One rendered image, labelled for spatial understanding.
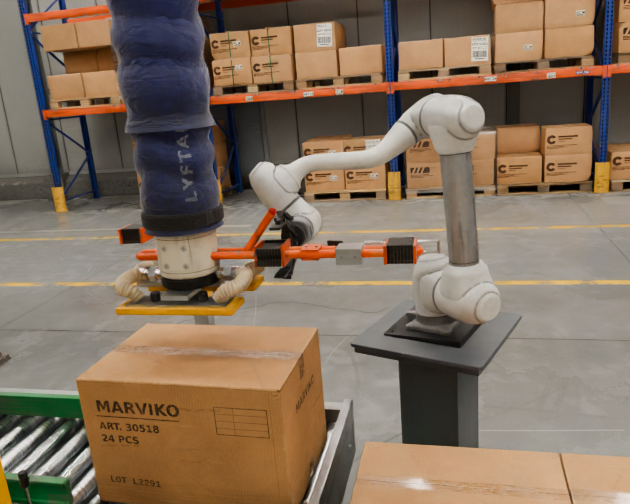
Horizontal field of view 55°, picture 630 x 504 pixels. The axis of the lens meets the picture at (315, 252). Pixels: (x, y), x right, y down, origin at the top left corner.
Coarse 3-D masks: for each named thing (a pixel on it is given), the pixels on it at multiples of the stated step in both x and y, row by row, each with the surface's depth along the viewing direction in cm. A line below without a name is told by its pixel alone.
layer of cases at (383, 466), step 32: (384, 448) 194; (416, 448) 193; (448, 448) 192; (480, 448) 190; (384, 480) 179; (416, 480) 178; (448, 480) 177; (480, 480) 176; (512, 480) 174; (544, 480) 173; (576, 480) 172; (608, 480) 171
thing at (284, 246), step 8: (272, 240) 170; (280, 240) 170; (288, 240) 167; (256, 248) 163; (264, 248) 162; (272, 248) 162; (280, 248) 162; (288, 248) 167; (256, 256) 164; (264, 256) 163; (272, 256) 163; (280, 256) 162; (256, 264) 165; (264, 264) 163; (272, 264) 163; (280, 264) 162
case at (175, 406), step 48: (144, 336) 195; (192, 336) 191; (240, 336) 188; (288, 336) 185; (96, 384) 168; (144, 384) 164; (192, 384) 160; (240, 384) 158; (288, 384) 160; (96, 432) 172; (144, 432) 168; (192, 432) 164; (240, 432) 160; (288, 432) 160; (96, 480) 178; (144, 480) 173; (192, 480) 169; (240, 480) 165; (288, 480) 161
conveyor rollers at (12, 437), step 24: (0, 432) 226; (24, 432) 225; (48, 432) 225; (72, 432) 224; (0, 456) 214; (24, 456) 213; (48, 456) 212; (72, 456) 210; (72, 480) 195; (312, 480) 181
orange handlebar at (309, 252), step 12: (144, 252) 176; (156, 252) 176; (216, 252) 168; (228, 252) 167; (240, 252) 166; (252, 252) 166; (288, 252) 163; (300, 252) 162; (312, 252) 162; (324, 252) 161; (372, 252) 158; (420, 252) 156
